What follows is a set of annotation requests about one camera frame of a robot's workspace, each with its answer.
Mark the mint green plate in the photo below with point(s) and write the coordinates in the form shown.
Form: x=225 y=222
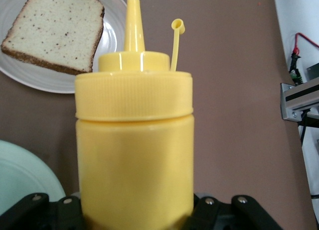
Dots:
x=22 y=175

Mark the yellow squeeze bottle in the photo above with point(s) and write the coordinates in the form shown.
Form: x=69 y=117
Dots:
x=134 y=152

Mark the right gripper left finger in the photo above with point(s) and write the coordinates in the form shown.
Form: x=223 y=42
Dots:
x=37 y=215

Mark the beige plate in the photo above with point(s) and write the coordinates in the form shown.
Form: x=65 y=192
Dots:
x=109 y=48

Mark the brown-crusted bread slice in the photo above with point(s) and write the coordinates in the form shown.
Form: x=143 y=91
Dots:
x=54 y=31

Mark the aluminium camera mount post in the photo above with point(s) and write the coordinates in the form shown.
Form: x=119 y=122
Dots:
x=299 y=100

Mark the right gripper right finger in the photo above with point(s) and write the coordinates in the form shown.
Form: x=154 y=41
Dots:
x=244 y=215

